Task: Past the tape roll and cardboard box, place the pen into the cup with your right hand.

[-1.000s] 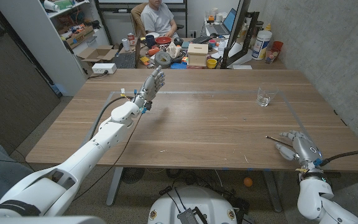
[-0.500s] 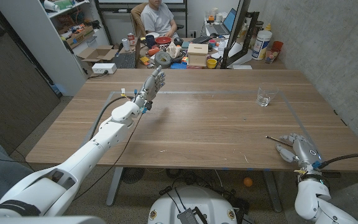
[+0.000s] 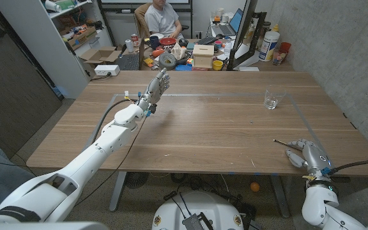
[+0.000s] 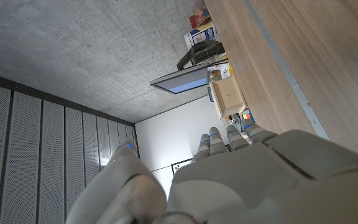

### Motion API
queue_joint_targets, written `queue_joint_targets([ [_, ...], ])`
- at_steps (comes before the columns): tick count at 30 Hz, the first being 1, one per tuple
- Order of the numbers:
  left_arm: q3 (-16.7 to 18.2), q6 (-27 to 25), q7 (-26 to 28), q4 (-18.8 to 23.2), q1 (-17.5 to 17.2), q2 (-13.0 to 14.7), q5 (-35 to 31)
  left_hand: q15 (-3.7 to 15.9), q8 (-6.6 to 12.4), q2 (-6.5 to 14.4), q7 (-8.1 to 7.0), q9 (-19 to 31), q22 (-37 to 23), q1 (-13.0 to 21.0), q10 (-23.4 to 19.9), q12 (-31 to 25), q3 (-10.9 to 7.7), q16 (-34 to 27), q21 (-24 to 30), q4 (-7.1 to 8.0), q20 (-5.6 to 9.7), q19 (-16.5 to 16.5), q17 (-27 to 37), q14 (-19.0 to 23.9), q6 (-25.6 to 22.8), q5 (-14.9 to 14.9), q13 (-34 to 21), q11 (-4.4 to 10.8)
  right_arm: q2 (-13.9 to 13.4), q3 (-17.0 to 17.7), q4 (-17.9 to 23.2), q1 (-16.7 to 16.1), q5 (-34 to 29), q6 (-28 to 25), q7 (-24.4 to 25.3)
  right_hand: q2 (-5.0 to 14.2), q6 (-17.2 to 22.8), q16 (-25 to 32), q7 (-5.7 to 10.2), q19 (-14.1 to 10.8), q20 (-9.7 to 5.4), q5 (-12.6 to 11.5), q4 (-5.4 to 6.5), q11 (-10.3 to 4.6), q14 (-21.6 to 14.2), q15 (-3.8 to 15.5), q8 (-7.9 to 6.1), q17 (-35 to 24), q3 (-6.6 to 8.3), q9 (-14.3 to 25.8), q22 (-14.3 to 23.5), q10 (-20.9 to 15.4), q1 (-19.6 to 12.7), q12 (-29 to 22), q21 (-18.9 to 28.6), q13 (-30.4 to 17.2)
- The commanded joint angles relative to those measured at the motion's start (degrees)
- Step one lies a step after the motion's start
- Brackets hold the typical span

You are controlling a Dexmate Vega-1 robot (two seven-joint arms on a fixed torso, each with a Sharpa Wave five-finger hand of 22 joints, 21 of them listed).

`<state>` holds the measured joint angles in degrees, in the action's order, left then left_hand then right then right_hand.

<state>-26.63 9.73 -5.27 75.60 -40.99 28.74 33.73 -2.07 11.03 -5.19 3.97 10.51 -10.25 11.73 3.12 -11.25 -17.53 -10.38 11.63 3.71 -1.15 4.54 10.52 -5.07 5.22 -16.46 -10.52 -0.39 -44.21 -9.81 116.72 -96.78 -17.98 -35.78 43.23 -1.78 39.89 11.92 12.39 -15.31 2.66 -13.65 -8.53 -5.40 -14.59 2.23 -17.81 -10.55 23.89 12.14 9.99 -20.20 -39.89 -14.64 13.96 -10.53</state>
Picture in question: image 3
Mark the black monitor stand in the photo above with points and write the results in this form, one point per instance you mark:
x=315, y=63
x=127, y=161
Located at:
x=258, y=32

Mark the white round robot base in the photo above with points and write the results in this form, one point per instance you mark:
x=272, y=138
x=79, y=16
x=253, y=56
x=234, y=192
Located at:
x=196, y=207

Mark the black flat monitor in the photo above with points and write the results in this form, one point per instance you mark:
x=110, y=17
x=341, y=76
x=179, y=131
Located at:
x=243, y=32

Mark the clear glass cup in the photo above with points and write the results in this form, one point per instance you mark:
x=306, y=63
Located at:
x=274, y=96

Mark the black keyboard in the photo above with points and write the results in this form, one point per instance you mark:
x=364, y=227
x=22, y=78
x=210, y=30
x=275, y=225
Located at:
x=207, y=40

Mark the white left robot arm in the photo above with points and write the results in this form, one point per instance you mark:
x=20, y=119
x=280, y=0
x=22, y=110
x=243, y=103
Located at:
x=85, y=163

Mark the red bowl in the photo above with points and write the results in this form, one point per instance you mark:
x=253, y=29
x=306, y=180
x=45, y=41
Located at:
x=168, y=41

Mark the white wipes canister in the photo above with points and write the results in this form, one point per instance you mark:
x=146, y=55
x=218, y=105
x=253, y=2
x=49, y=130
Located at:
x=268, y=46

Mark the open cardboard box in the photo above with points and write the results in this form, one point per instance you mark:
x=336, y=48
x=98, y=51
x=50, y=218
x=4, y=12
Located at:
x=101, y=56

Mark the cardboard box with clutter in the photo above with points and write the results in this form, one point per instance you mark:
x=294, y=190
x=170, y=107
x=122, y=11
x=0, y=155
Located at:
x=81, y=38

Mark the blue flat lid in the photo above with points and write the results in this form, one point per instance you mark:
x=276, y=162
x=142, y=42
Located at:
x=184, y=67

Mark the seated person white shirt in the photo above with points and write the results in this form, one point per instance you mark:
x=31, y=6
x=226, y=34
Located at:
x=161, y=20

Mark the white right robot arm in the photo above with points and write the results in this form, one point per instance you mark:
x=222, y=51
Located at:
x=318, y=204

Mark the white shelf unit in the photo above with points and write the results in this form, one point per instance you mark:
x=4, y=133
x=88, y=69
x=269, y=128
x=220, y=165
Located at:
x=43, y=48

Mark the yellow cup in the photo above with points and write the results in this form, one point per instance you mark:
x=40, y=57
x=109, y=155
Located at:
x=217, y=65

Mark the dark blue mug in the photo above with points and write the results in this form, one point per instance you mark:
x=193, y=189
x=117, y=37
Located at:
x=154, y=42

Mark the light wooden slot box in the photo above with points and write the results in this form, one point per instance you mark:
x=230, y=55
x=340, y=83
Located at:
x=203, y=57

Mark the black open laptop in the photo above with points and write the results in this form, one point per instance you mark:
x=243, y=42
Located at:
x=128, y=62

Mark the white power strip box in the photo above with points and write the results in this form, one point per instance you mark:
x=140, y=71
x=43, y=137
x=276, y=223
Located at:
x=106, y=70

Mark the black framed whiteboard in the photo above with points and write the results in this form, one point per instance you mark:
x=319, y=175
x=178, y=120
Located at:
x=123, y=1

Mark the grey duct tape roll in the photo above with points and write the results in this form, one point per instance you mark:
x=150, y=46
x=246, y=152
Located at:
x=167, y=62

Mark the grey table leg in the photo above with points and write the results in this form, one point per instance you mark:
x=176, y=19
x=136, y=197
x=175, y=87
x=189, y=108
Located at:
x=117, y=191
x=280, y=195

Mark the orange bottle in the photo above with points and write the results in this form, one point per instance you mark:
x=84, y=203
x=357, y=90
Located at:
x=157, y=52

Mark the small colourful objects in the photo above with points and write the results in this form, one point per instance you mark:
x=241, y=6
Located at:
x=189, y=61

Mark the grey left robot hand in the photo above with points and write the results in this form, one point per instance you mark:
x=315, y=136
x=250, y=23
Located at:
x=153, y=89

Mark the crumpled white paper bag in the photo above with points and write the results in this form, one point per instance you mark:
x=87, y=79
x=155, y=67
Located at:
x=178, y=51

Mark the black round floor fan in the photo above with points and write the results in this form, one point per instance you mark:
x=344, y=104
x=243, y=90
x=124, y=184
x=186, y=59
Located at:
x=136, y=179

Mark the open silver laptop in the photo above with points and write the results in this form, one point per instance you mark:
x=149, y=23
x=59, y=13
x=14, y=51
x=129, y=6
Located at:
x=232, y=25

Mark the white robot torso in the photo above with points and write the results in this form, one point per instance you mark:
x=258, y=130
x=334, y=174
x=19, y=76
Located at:
x=43, y=226

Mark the glass with colourful items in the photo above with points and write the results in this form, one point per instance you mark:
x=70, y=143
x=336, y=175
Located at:
x=279, y=58

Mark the white paper roll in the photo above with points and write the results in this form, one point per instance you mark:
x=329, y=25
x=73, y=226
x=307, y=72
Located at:
x=129, y=46

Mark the brown office chair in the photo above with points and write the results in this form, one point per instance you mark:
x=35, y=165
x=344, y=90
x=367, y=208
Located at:
x=141, y=17

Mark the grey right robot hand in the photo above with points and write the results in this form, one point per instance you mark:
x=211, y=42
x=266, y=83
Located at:
x=315, y=158

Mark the red cup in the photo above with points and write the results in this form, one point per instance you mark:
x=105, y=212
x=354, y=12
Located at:
x=285, y=47

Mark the thin dark pen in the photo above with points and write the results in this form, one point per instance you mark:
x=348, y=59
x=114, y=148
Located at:
x=283, y=143

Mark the orange ball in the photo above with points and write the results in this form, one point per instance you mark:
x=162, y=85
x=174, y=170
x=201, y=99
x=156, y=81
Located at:
x=255, y=187

